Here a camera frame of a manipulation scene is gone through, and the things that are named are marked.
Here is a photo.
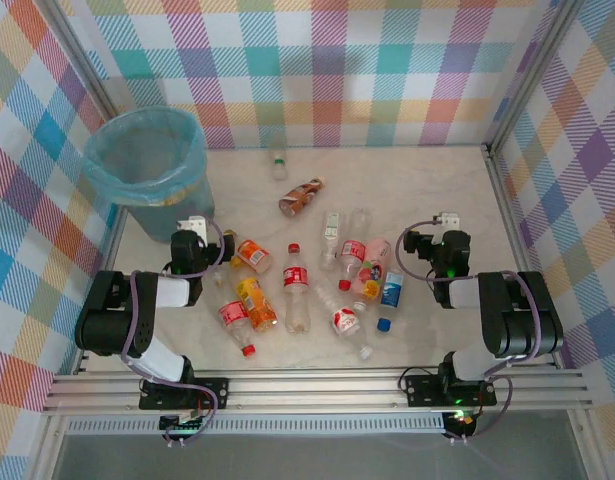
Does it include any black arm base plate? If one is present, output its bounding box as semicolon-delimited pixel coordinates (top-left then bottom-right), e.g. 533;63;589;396
403;373;499;407
138;377;230;412

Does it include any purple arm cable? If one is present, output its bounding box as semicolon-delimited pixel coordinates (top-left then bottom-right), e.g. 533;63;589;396
395;218;543;444
120;218;227;447

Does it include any controller board green light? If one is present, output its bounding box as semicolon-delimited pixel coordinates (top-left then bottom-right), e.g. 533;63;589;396
159;412;208;441
444;409;476;436

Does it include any clear bottle blue label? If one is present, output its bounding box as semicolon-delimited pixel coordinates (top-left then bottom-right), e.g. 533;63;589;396
376;268;405;334

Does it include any cola bottle red label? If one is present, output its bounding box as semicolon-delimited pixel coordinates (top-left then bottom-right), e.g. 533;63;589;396
281;242;313;335

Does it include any small orange label bottle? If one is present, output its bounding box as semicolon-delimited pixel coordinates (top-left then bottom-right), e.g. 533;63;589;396
221;229;276;275

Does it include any clear bottle green neck band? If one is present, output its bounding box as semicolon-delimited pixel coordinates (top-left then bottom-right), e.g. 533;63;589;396
269;133;289;182

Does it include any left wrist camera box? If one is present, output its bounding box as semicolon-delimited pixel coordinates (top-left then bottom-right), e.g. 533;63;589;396
175;214;209;246

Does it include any slotted grey cable duct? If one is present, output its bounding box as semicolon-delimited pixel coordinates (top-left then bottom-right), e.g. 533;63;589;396
64;417;451;435

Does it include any clear bottle red white label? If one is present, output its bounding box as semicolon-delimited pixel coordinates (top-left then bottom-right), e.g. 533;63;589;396
314;283;374;361

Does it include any pink plastic bottle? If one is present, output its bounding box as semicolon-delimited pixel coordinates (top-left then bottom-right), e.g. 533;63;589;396
350;237;393;314

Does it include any brown label plastic bottle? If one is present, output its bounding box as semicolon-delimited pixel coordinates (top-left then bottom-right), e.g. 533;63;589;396
278;177;327;218

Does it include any wide aluminium mounting rail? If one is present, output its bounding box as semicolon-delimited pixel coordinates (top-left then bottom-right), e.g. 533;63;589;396
41;369;596;416

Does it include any large orange yellow bottle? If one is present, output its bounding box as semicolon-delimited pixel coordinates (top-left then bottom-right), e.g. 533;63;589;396
229;254;280;334

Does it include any aluminium frame post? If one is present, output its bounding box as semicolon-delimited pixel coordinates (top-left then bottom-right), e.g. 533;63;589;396
45;0;121;134
26;414;71;480
489;0;586;151
566;414;604;480

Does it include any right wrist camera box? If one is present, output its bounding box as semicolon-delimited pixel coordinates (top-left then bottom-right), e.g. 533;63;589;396
431;211;461;232

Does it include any clear bottle green white label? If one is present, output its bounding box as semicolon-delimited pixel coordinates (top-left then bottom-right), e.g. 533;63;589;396
319;209;347;273

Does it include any trash bin with blue bag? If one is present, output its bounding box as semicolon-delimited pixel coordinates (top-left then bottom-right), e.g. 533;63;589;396
83;106;208;207

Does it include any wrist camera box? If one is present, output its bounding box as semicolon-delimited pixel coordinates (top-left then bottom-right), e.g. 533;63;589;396
175;214;209;246
431;211;461;232

